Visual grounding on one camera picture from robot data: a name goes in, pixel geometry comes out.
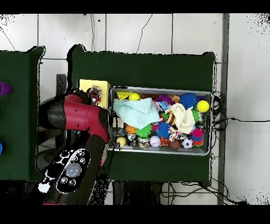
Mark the dark green table cloth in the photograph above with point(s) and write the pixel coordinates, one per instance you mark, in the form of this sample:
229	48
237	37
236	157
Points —
143	71
16	126

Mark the large blue spiky ball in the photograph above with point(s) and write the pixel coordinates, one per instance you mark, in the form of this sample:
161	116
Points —
188	100

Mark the black and white soccer ball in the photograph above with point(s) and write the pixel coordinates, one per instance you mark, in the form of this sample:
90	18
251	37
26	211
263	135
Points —
187	143

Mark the wooden box with three holes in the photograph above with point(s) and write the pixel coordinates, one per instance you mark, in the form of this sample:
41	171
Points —
105	93

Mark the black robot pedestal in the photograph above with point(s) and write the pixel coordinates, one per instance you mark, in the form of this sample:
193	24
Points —
137	194

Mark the yellow cheese wedge toy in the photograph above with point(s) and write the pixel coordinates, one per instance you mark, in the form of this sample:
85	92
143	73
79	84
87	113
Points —
122	95

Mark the cream white cloth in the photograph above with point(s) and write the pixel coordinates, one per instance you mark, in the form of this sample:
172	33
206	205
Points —
183	120

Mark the yellow smiley face ball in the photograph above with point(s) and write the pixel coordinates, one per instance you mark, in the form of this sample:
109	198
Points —
134	96

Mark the mint green cloth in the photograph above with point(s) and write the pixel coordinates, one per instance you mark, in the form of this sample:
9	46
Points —
137	114

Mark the purple knobbly rubber toy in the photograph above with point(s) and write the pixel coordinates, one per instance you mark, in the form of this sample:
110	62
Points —
163	98

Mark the blue round object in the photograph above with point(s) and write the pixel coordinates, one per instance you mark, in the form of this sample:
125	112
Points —
0	148

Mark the plain yellow ball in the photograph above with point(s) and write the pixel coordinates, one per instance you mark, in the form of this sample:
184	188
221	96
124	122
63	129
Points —
203	106

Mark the purple cup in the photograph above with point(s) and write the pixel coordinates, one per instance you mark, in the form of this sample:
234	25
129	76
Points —
5	88

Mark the pink spiky ball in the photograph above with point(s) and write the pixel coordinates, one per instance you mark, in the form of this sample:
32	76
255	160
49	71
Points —
197	133

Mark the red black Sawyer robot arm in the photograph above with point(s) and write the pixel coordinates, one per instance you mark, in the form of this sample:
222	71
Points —
80	114

